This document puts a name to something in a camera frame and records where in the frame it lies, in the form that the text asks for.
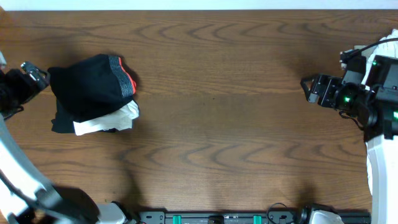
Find black leggings with red waistband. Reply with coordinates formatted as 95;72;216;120
47;54;136;123

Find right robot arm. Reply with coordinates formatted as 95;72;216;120
300;49;397;223

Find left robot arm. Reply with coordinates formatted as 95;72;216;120
1;61;132;224

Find grey cloth piece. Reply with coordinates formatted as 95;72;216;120
354;45;367;50

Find folded black garment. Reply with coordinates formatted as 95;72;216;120
51;99;116;134

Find crumpled white shirt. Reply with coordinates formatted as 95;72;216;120
361;41;397;90

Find folded white garment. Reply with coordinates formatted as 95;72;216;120
73;100;139;136

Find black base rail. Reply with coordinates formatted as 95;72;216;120
136;203;372;224

